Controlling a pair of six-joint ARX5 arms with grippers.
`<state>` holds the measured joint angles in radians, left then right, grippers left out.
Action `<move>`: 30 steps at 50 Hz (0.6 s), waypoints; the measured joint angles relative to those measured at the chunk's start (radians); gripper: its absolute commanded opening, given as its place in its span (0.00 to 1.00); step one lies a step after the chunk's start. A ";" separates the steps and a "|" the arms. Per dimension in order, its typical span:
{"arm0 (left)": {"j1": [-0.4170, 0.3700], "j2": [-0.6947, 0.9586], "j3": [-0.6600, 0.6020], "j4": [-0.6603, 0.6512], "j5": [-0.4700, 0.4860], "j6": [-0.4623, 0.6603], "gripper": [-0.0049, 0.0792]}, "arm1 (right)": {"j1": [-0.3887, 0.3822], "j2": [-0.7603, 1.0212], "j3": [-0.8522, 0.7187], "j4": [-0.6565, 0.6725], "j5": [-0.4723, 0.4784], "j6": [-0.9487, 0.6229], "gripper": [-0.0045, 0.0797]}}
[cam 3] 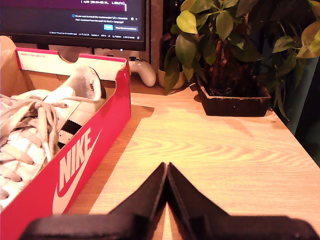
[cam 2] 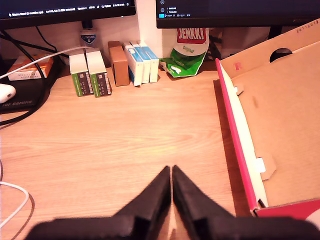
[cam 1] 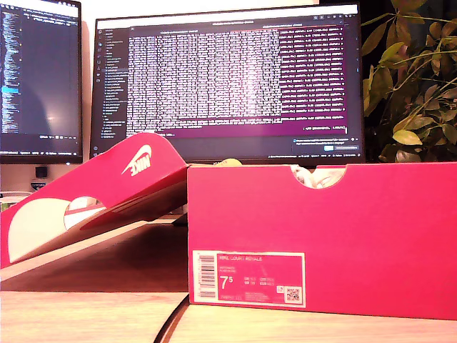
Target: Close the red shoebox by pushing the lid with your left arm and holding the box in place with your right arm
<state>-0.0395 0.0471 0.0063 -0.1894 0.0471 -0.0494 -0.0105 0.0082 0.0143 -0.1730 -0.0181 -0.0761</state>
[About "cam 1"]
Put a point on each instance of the smaller dark computer monitor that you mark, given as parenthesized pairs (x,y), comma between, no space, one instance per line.
(43,78)

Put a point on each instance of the large wide computer monitor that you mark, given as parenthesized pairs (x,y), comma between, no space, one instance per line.
(228,78)

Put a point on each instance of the red Nike shoebox with lid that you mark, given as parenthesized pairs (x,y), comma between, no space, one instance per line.
(321,221)

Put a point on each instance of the small black cube device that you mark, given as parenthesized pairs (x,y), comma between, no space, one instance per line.
(41,172)

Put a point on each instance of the white wrapping paper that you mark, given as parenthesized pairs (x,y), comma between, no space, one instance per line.
(317,178)

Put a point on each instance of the green labelled white container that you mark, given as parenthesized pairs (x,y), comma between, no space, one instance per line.
(6,203)

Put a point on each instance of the green leafy houseplant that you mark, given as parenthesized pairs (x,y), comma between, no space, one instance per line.
(410,107)

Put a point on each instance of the small shield shaped badge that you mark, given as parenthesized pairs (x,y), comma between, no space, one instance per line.
(38,185)

